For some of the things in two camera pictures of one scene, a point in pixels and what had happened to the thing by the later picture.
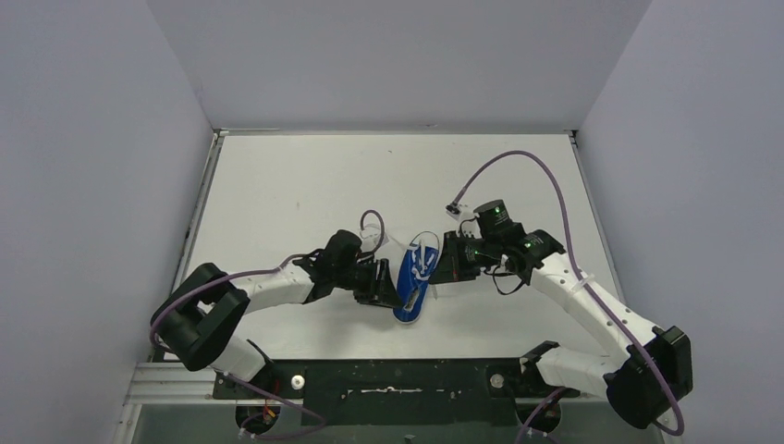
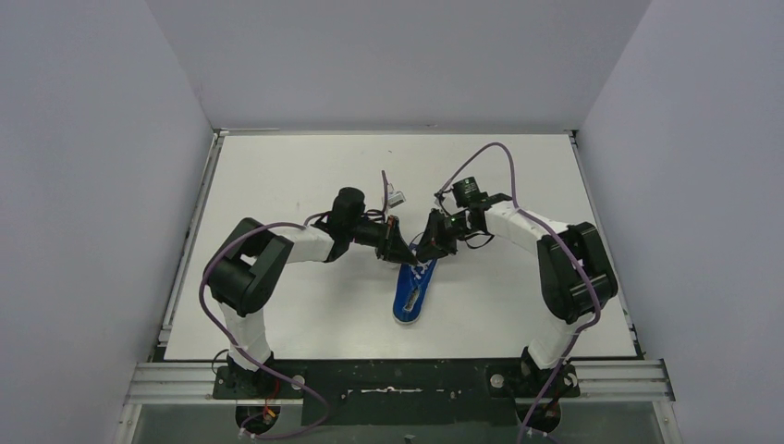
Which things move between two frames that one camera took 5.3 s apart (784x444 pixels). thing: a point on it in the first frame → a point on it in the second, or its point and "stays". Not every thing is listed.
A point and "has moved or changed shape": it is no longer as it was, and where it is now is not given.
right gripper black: x=451 y=267 → x=434 y=243
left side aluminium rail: x=216 y=141 stays
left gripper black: x=380 y=282 → x=391 y=238
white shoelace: x=422 y=274 has moved or changed shape
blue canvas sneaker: x=418 y=266 stays
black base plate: x=395 y=392 stays
